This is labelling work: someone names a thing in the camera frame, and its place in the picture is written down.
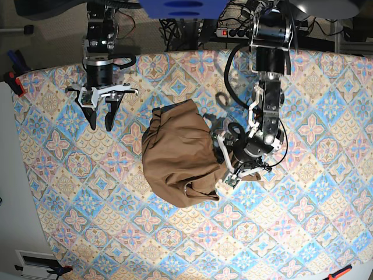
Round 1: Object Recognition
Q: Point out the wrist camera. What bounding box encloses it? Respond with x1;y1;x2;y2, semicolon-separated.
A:
80;92;92;106
223;174;241;188

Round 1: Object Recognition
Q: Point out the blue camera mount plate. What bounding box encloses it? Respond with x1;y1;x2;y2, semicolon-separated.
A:
139;0;228;19

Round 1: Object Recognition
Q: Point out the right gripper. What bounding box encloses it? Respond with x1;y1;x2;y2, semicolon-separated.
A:
65;57;139;131

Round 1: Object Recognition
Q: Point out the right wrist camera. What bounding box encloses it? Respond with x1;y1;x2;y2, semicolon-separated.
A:
80;92;92;106

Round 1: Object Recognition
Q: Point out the patterned tablecloth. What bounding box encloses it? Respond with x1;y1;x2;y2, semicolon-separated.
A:
13;50;372;279

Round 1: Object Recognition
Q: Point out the brown t-shirt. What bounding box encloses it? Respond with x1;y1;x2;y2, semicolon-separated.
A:
142;99;228;208

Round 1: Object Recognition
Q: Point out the black orange clamp bottom left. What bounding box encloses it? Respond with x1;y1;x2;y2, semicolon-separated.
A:
47;266;73;277

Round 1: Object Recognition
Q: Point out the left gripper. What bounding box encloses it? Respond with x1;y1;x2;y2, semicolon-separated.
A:
211;128;277;181

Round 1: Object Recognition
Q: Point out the white power strip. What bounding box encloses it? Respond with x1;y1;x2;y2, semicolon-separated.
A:
215;27;252;40

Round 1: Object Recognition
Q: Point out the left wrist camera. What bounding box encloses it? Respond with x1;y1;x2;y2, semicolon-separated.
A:
223;174;241;188

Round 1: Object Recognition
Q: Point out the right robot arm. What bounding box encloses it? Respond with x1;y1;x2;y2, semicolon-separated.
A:
65;1;138;131

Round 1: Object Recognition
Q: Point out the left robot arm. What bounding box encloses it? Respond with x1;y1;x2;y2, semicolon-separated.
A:
213;1;297;188

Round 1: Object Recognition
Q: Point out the white vent panel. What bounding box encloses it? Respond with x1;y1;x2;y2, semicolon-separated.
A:
15;250;59;279

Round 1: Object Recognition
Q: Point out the orange black clamp bottom right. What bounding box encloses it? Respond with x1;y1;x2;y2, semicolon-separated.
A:
326;264;353;280

